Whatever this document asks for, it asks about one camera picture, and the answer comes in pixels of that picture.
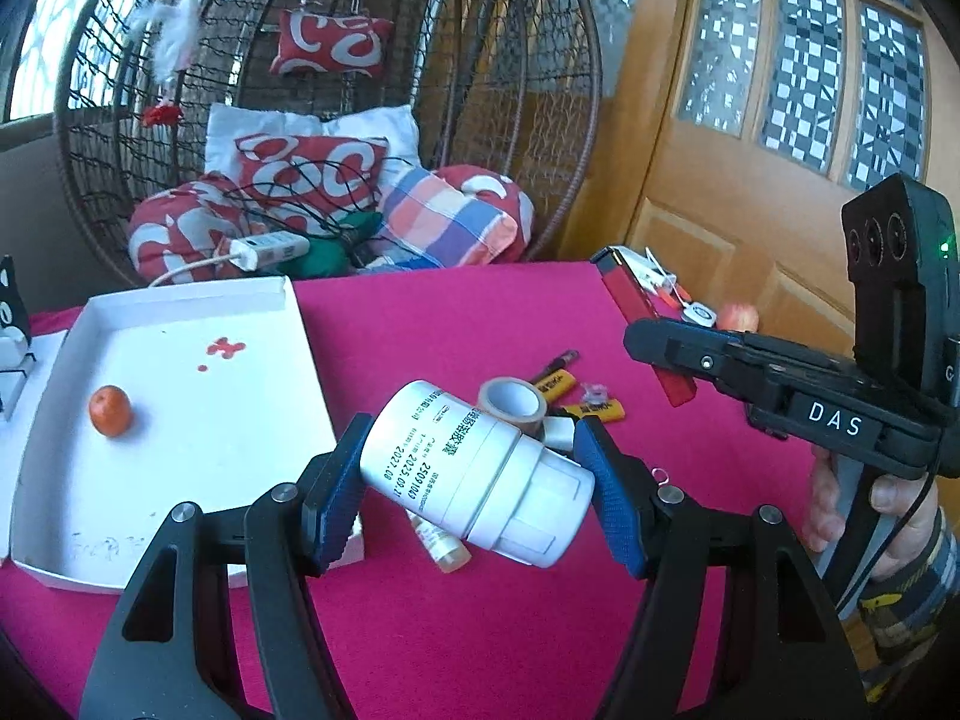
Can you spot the small orange liquid bottle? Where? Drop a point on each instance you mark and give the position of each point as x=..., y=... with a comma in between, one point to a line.
x=442, y=547

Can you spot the clear plastic wrapper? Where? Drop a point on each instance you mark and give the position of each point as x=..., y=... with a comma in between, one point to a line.
x=594, y=391

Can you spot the person's right forearm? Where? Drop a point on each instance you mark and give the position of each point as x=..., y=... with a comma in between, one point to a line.
x=915, y=615

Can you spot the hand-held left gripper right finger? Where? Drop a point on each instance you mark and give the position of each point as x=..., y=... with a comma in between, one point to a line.
x=607, y=499

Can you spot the red flower ornament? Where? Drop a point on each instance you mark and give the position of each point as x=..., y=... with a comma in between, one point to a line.
x=163, y=115

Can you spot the orange tangerine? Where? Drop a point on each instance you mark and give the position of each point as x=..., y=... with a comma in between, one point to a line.
x=111, y=411

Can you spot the plaid cushion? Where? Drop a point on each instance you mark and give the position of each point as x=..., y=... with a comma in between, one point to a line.
x=442, y=217

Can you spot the red swirl seat cushion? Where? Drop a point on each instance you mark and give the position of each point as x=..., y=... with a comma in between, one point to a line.
x=502, y=191
x=180, y=232

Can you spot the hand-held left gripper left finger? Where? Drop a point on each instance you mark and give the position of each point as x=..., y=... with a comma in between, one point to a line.
x=337, y=499

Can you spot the white power strip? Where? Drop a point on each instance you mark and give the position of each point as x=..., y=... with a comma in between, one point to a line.
x=274, y=249

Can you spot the round white tag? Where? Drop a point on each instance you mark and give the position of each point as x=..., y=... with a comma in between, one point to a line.
x=699, y=313

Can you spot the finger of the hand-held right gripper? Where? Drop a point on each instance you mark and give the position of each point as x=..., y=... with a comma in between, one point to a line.
x=675, y=352
x=795, y=356

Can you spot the small red swirl pillow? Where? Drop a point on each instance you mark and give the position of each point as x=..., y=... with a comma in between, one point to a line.
x=330, y=41

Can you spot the black cat phone holder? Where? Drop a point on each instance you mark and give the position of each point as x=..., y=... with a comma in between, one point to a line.
x=11, y=315

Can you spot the brown cardboard sheet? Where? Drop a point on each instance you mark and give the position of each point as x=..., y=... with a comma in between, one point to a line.
x=30, y=225

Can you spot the square red swirl cushion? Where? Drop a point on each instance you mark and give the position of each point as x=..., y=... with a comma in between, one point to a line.
x=315, y=172

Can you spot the person's right hand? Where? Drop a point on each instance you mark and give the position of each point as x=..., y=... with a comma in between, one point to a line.
x=900, y=525

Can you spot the window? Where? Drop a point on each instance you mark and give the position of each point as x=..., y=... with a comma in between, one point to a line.
x=67, y=15

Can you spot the white cardboard tray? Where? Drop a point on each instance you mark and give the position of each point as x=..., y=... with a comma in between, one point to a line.
x=187, y=427

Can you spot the small white block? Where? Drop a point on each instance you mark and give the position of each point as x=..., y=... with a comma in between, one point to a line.
x=559, y=431

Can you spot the green plush object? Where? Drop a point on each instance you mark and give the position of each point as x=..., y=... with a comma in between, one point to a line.
x=330, y=259

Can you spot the brown tape roll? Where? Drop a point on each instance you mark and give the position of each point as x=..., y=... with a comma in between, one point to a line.
x=534, y=424

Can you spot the white feather decoration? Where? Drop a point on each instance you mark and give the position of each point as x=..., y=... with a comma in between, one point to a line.
x=180, y=22

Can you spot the blue cloth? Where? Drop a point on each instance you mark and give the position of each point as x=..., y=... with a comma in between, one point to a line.
x=405, y=262

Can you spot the white plastic bottle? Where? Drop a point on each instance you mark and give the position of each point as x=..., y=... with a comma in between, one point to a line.
x=465, y=465

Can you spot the white pillow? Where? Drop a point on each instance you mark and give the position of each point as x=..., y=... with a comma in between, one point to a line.
x=240, y=124

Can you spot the wicker hanging egg chair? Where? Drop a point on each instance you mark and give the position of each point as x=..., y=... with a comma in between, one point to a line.
x=525, y=165

